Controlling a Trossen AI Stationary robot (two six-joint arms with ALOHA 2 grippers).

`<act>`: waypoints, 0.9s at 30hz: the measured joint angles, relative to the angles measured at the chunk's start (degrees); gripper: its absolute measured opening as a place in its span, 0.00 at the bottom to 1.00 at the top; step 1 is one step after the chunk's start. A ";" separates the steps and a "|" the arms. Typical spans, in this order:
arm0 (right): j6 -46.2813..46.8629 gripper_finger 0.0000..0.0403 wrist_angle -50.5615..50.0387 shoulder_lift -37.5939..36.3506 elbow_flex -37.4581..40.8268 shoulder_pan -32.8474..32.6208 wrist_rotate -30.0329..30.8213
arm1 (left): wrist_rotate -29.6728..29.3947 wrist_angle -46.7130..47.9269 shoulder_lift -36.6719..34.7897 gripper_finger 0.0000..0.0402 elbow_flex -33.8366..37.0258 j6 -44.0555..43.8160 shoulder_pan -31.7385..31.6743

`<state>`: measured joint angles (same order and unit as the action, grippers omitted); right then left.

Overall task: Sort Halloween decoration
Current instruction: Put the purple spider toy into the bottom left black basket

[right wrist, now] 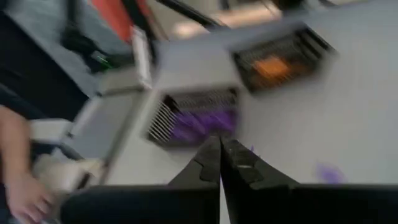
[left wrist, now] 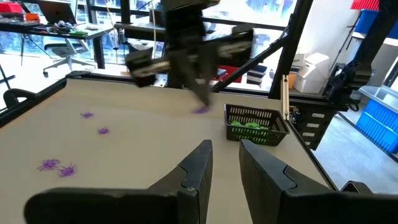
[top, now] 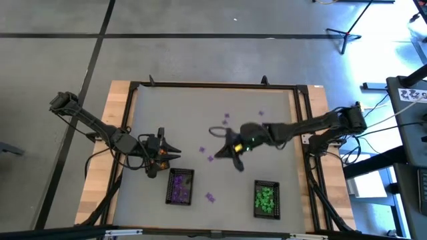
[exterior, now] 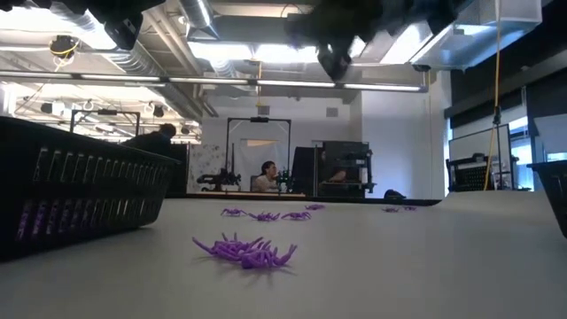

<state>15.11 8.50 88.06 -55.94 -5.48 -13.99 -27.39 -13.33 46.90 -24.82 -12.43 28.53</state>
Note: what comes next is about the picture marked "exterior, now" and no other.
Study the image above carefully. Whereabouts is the white backdrop cloth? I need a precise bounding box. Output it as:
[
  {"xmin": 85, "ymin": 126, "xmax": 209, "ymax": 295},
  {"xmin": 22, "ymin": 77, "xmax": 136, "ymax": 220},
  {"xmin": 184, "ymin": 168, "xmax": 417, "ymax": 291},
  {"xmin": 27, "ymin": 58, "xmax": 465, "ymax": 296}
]
[{"xmin": 234, "ymin": 139, "xmax": 289, "ymax": 192}]

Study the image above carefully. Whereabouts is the black ceiling camera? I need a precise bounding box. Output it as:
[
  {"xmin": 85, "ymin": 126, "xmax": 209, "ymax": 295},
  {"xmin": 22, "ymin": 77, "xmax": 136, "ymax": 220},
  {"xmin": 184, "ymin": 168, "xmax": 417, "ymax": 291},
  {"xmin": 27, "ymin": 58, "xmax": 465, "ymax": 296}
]
[{"xmin": 48, "ymin": 35, "xmax": 81, "ymax": 58}]

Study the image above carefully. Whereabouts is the black tripod stand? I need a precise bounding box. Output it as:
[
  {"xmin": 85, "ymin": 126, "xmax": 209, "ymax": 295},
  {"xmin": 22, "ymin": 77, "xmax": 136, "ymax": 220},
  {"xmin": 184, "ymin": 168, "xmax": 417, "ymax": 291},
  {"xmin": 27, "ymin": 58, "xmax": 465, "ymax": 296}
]
[{"xmin": 490, "ymin": 105, "xmax": 504, "ymax": 190}]

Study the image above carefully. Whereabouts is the black aluminium table frame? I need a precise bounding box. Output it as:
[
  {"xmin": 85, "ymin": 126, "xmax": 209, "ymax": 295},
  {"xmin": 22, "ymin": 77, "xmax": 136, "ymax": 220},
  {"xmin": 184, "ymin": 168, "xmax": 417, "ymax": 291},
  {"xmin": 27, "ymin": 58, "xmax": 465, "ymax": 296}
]
[{"xmin": 166, "ymin": 191, "xmax": 442, "ymax": 206}]

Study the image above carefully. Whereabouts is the silver ceiling duct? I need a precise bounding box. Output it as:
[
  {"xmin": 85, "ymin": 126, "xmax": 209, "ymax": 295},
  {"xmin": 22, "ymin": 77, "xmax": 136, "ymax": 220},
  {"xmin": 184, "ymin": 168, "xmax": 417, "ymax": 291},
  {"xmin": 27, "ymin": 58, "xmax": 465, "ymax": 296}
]
[{"xmin": 175, "ymin": 0, "xmax": 222, "ymax": 42}]

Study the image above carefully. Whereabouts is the black perforated crate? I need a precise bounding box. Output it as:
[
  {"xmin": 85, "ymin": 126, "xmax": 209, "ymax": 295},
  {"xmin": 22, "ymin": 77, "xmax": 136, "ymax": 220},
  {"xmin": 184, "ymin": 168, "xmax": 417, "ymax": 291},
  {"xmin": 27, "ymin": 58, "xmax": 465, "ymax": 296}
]
[{"xmin": 446, "ymin": 152, "xmax": 489, "ymax": 191}]

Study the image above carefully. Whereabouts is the black equipment rack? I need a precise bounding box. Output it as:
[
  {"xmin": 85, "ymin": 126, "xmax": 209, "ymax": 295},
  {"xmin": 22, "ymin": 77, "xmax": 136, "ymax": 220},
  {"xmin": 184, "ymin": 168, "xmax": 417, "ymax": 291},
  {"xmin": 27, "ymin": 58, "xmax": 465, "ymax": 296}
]
[{"xmin": 318, "ymin": 140, "xmax": 377, "ymax": 198}]

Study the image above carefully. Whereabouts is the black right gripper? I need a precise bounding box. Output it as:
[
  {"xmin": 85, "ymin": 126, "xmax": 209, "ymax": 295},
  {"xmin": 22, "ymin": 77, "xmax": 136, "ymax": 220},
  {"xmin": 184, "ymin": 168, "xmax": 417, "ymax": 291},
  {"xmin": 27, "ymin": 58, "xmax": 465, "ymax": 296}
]
[{"xmin": 316, "ymin": 37, "xmax": 355, "ymax": 83}]

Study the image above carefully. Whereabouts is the white ceiling light tube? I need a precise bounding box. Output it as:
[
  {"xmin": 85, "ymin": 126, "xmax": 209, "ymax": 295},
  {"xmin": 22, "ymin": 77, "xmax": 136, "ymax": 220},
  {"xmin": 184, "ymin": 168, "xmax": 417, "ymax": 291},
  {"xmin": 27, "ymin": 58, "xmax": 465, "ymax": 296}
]
[{"xmin": 0, "ymin": 69, "xmax": 429, "ymax": 93}]

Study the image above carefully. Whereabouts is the grey ceiling duct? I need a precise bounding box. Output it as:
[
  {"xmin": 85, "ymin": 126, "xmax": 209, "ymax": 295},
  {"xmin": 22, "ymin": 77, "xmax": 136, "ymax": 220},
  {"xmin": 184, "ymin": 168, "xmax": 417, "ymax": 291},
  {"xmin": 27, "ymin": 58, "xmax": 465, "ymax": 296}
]
[{"xmin": 411, "ymin": 0, "xmax": 544, "ymax": 72}]

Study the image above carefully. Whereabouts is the black rig frame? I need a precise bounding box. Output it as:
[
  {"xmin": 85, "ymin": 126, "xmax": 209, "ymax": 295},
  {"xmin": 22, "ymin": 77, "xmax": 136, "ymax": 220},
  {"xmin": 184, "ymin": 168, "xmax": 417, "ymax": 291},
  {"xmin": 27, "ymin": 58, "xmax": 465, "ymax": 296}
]
[{"xmin": 225, "ymin": 117, "xmax": 292, "ymax": 194}]

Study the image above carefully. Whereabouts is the black plastic slotted basket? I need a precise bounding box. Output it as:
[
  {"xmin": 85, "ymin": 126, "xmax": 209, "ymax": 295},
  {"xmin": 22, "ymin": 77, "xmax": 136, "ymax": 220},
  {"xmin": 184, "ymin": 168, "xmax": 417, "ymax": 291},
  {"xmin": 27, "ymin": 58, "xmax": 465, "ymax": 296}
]
[
  {"xmin": 0, "ymin": 115, "xmax": 182, "ymax": 262},
  {"xmin": 526, "ymin": 159, "xmax": 567, "ymax": 239}
]

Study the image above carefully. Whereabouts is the white whiteboard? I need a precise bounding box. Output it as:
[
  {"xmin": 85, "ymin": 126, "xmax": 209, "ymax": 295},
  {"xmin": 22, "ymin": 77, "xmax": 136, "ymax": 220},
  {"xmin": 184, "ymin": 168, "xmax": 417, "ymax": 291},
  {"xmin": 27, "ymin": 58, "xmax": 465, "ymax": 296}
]
[{"xmin": 447, "ymin": 124, "xmax": 512, "ymax": 163}]

